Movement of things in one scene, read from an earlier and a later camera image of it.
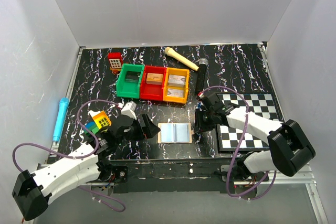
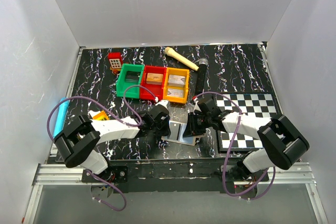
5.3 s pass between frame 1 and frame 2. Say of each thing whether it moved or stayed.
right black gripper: moved
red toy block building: stayed
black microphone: stayed
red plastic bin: stayed
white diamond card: stayed
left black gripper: moved
